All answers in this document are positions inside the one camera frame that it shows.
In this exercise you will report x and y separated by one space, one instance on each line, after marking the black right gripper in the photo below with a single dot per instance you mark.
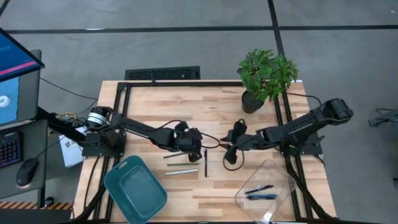
258 141

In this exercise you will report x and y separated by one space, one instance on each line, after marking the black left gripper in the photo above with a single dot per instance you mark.
185 141

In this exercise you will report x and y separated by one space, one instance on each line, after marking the black pencil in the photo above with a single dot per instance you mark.
174 155

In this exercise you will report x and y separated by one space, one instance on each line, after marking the white pencil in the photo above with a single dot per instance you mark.
182 171

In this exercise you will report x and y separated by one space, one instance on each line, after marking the black pen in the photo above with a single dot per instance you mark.
206 165
259 189

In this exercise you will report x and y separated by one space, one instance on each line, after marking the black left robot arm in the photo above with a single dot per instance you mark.
136 126

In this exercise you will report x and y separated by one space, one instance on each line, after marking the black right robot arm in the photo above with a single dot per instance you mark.
304 124

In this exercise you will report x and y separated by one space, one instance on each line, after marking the clear plastic bin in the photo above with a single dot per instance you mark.
280 180

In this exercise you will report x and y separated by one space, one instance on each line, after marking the teal plastic bin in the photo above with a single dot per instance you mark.
140 193

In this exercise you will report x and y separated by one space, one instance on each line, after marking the black floor vent grille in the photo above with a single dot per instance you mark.
161 73

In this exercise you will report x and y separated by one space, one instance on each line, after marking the green plant in black pot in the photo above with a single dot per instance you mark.
264 74

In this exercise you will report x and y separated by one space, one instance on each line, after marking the white paper booklet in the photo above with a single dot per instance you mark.
71 154

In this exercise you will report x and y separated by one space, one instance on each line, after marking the black diagonal beam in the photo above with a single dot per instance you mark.
59 124

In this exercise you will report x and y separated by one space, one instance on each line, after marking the black caster wheel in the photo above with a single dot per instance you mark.
49 202

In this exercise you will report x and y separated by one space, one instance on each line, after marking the grey floor stand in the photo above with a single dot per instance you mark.
385 119

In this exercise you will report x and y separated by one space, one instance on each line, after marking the black computer mouse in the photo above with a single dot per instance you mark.
27 171

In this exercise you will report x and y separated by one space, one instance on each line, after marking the grey-framed light blue screen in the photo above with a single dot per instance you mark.
29 93

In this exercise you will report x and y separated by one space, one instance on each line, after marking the black keyboard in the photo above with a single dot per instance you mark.
9 151

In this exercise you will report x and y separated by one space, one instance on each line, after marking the grey side desk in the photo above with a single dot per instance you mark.
7 186

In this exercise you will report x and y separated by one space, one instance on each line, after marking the computer monitor dark blue screen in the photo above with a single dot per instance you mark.
15 59

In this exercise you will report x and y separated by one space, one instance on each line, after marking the black aluminium table frame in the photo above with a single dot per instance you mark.
186 83

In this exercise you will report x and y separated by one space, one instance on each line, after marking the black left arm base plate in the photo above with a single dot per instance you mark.
102 149

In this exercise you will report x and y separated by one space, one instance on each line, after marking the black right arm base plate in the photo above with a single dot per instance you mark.
314 149

